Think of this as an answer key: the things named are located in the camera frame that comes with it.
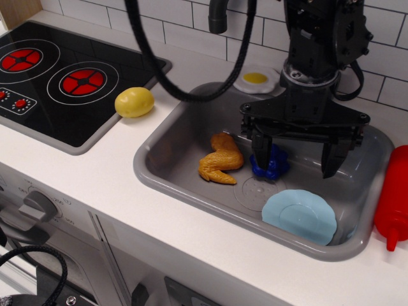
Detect light blue toy plate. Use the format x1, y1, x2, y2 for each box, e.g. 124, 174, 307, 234
261, 189, 337, 245

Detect black braided cable lower left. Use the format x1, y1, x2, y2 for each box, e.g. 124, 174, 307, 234
0, 245, 69, 306

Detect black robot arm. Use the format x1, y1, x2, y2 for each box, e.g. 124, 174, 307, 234
240, 1, 372, 179

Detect black toy stove top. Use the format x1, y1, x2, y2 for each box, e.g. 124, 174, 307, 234
1, 21, 156, 156

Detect red ketchup bottle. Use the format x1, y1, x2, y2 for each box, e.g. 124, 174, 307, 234
374, 145, 407, 252

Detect toy fried chicken wing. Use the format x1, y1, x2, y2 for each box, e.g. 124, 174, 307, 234
198, 132, 244, 185

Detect blue toy blueberries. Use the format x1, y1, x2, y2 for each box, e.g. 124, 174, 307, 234
249, 144, 290, 180

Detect yellow toy potato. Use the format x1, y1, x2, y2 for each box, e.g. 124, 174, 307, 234
114, 87, 155, 118

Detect grey oven knob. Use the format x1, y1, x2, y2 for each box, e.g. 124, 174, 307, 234
18, 191, 58, 222

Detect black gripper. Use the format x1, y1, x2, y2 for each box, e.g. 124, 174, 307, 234
240, 65, 370, 179

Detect dark grey faucet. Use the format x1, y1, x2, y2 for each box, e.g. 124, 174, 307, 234
208, 0, 229, 34

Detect toy oven front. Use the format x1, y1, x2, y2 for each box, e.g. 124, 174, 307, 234
1, 164, 222, 305

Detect wooden panel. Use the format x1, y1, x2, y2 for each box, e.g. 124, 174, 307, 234
1, 0, 42, 30

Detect grey toy sink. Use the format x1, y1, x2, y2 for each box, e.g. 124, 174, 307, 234
133, 89, 394, 261

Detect toy fried egg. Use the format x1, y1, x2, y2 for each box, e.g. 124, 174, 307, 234
233, 65, 280, 94

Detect black braided cable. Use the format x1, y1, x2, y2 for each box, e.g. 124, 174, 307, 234
124, 0, 258, 103
0, 245, 69, 306

